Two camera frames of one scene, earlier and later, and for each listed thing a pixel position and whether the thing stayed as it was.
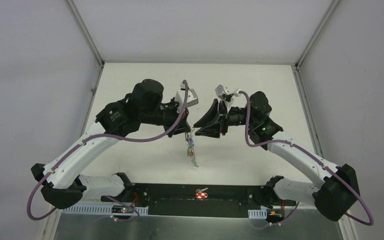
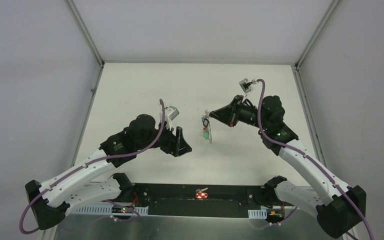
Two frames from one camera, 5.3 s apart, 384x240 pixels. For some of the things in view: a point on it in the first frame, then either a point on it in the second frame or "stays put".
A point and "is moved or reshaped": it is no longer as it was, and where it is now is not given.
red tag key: [200, 195] stays put
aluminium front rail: [253, 212] stays put
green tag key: [194, 163] is moved or reshaped
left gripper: [181, 120] → [174, 142]
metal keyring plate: [190, 140] is moved or reshaped
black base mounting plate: [196, 200] stays put
